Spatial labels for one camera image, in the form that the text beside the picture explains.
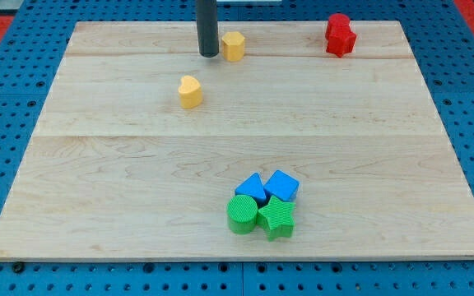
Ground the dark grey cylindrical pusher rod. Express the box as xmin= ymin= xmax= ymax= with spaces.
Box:
xmin=195 ymin=0 xmax=219 ymax=58

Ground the yellow hexagon block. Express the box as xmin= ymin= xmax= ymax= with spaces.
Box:
xmin=221 ymin=31 xmax=245 ymax=62

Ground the red circle block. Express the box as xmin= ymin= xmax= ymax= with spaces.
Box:
xmin=325 ymin=13 xmax=351 ymax=40

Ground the green circle block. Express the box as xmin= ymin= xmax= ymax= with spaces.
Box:
xmin=226 ymin=195 xmax=258 ymax=234

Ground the green star block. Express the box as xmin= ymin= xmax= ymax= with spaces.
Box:
xmin=257 ymin=196 xmax=295 ymax=241

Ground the yellow heart block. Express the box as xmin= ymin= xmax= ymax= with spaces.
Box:
xmin=178 ymin=76 xmax=203 ymax=109

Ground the blue triangle block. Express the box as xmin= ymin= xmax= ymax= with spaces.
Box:
xmin=235 ymin=173 xmax=267 ymax=206

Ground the red star block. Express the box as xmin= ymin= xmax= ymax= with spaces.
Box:
xmin=326 ymin=27 xmax=357 ymax=58

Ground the blue cube block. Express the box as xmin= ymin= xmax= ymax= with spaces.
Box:
xmin=263 ymin=170 xmax=300 ymax=202

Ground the light wooden board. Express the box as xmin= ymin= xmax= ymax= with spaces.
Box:
xmin=0 ymin=21 xmax=474 ymax=262

